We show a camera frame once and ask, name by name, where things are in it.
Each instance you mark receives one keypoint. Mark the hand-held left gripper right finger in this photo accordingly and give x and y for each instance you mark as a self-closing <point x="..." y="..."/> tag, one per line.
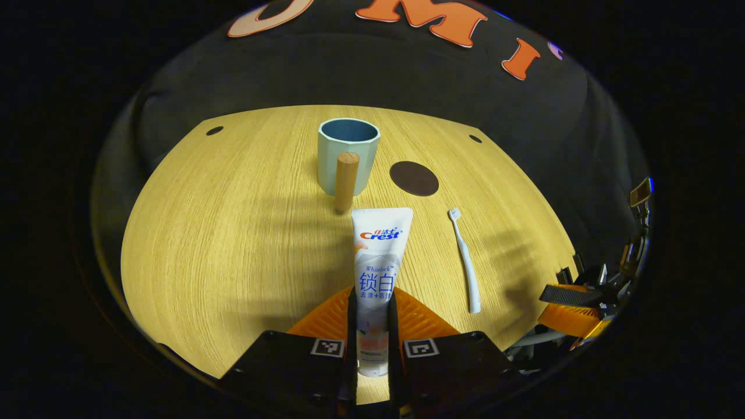
<point x="393" y="326"/>

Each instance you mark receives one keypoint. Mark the round brown coaster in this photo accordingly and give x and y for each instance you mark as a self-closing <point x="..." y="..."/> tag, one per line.
<point x="414" y="178"/>

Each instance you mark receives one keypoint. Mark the white toothpaste tube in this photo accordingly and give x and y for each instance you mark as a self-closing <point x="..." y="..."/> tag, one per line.
<point x="378" y="256"/>

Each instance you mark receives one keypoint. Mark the wooden desktop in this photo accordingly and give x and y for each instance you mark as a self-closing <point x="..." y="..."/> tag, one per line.
<point x="233" y="233"/>

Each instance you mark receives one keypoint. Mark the white toothbrush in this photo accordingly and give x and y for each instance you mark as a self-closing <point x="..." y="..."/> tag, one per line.
<point x="467" y="267"/>

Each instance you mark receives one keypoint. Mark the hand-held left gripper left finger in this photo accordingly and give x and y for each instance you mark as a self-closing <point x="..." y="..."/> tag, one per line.
<point x="353" y="326"/>

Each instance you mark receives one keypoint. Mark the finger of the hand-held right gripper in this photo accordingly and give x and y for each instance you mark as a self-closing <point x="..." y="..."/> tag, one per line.
<point x="573" y="295"/>

